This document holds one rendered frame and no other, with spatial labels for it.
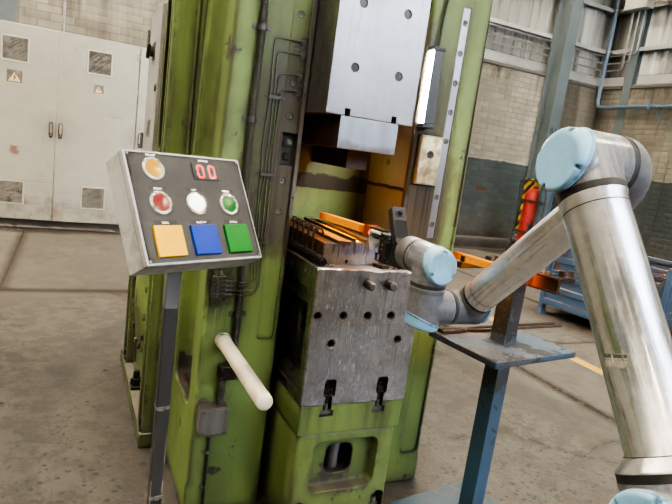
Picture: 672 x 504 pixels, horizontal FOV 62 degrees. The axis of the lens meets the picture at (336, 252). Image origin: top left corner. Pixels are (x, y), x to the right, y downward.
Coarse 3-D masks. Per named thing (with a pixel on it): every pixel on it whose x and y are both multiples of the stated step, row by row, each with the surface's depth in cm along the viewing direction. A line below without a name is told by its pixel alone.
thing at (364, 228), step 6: (324, 216) 199; (330, 216) 195; (336, 216) 193; (336, 222) 190; (342, 222) 186; (348, 222) 182; (354, 222) 179; (354, 228) 178; (360, 228) 174; (366, 228) 170; (372, 228) 168; (378, 228) 165; (366, 234) 170
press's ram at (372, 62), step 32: (320, 0) 170; (352, 0) 159; (384, 0) 163; (416, 0) 167; (320, 32) 169; (352, 32) 161; (384, 32) 165; (416, 32) 169; (320, 64) 168; (352, 64) 163; (384, 64) 167; (416, 64) 172; (320, 96) 167; (352, 96) 165; (384, 96) 170; (416, 96) 174
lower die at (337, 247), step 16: (320, 224) 199; (336, 224) 210; (304, 240) 186; (320, 240) 175; (336, 240) 174; (352, 240) 176; (368, 240) 181; (336, 256) 175; (352, 256) 177; (368, 256) 179
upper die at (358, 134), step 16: (304, 128) 190; (320, 128) 178; (336, 128) 167; (352, 128) 167; (368, 128) 170; (384, 128) 172; (320, 144) 178; (336, 144) 167; (352, 144) 169; (368, 144) 171; (384, 144) 173
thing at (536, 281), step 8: (456, 256) 190; (472, 256) 186; (480, 264) 181; (488, 264) 178; (528, 280) 165; (536, 280) 164; (544, 280) 162; (552, 280) 160; (560, 280) 159; (544, 288) 162; (552, 288) 160
